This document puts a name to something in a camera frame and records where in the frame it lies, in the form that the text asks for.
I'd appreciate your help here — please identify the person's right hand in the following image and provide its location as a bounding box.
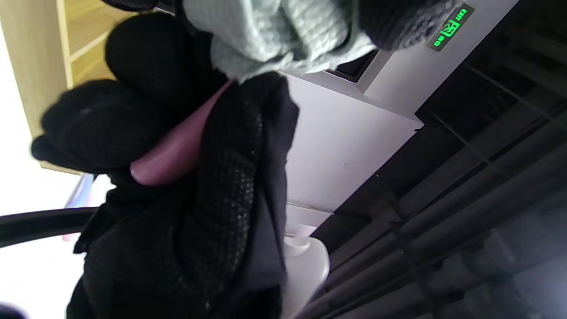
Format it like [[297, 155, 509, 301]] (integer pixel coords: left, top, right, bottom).
[[357, 0, 459, 50]]

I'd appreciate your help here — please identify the person's left hand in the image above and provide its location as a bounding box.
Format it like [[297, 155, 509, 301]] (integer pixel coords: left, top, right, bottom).
[[30, 13, 300, 319]]

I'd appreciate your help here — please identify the pink spoon compartment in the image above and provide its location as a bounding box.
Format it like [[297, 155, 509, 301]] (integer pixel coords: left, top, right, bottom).
[[130, 80, 234, 187]]

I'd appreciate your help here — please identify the green fish scale cleaning cloth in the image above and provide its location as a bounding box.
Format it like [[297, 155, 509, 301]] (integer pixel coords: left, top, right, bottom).
[[182, 0, 377, 82]]

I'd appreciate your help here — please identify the green exit sign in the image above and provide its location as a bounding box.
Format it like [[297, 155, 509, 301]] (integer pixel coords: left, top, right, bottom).
[[424, 4, 475, 53]]

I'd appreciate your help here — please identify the wooden cutlery tray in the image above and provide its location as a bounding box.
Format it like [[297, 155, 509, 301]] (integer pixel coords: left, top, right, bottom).
[[0, 0, 142, 175]]

